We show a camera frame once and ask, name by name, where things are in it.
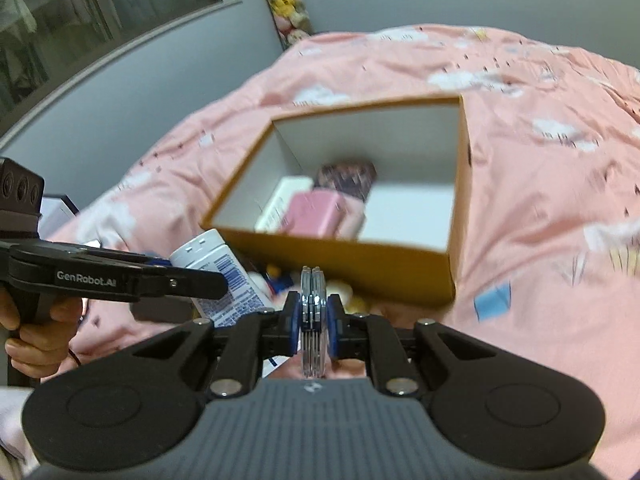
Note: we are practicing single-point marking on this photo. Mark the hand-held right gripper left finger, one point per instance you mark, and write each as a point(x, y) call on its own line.
point(294, 325)

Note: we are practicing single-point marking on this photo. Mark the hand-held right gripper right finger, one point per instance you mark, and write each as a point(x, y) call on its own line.
point(335, 325)

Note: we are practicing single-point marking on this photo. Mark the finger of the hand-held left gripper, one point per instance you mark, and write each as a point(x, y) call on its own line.
point(190, 282)
point(125, 256)

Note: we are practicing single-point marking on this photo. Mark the white bottle with blue label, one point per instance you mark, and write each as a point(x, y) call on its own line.
point(225, 270)

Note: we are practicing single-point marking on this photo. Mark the round clear glitter case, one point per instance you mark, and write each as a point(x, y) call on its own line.
point(313, 285)

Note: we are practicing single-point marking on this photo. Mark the blue sailor plush toy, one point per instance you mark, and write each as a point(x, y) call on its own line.
point(272, 282)

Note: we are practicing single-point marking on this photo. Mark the yellow cardboard box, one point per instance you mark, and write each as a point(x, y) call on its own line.
point(350, 265)

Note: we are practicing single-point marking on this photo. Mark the pink rectangular case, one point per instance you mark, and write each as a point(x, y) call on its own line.
point(320, 212)

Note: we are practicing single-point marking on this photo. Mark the smartphone with photo case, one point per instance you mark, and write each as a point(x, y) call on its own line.
point(347, 177)

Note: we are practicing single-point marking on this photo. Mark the person's left hand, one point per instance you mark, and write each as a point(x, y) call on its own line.
point(60, 325)

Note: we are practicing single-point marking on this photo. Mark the white flat box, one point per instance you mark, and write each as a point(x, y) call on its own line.
point(57, 207)

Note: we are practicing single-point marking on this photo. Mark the pink printed blanket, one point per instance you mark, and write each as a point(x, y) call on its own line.
point(525, 185)

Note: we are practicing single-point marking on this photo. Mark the window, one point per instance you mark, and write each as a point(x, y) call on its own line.
point(75, 20)

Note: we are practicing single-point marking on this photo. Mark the column of plush toys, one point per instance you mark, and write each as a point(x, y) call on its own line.
point(285, 0)

